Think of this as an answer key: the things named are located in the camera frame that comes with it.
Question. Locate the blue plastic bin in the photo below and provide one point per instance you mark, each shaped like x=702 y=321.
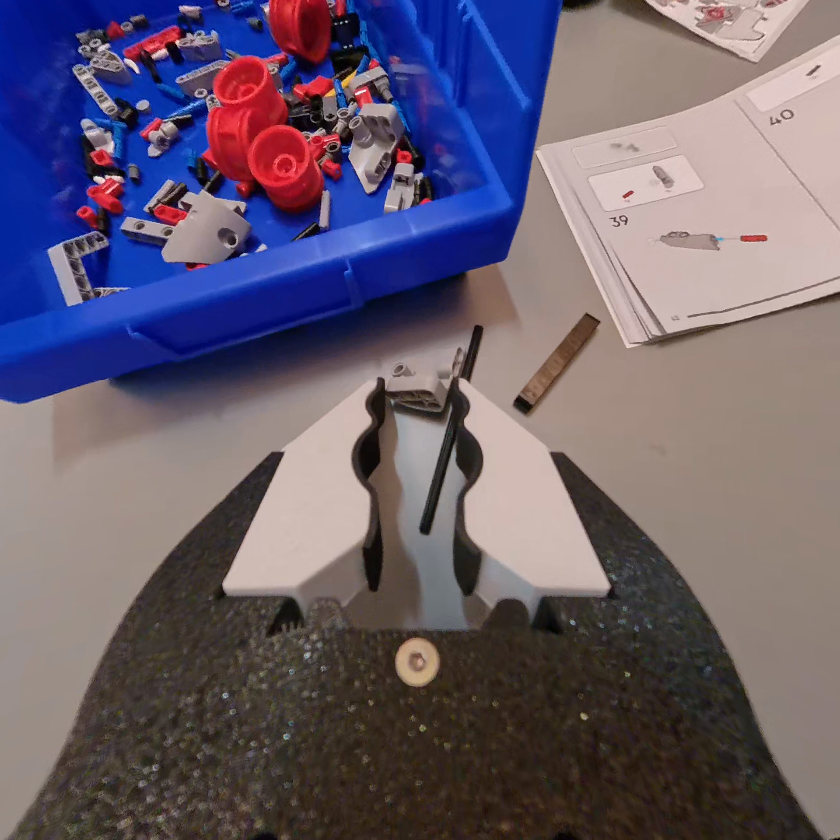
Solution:
x=407 y=275

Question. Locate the white instruction booklet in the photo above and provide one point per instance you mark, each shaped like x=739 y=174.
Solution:
x=722 y=197

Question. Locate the long black toy axle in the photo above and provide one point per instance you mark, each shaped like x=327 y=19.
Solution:
x=446 y=453

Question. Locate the red toy wheel hub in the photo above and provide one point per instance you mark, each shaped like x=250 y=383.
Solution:
x=246 y=85
x=285 y=164
x=298 y=29
x=226 y=141

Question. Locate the grey toy connector piece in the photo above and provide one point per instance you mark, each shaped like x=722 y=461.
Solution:
x=420 y=387

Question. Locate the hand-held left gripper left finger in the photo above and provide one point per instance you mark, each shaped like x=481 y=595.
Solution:
x=302 y=518

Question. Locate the dark flat toy bar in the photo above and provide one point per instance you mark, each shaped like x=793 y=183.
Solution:
x=558 y=364

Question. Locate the toy sticker sheet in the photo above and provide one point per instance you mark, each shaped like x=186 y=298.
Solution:
x=722 y=26

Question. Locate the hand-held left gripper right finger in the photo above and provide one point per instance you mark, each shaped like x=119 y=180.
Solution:
x=538 y=518

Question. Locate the pile of small toy parts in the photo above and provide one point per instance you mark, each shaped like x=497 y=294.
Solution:
x=374 y=151

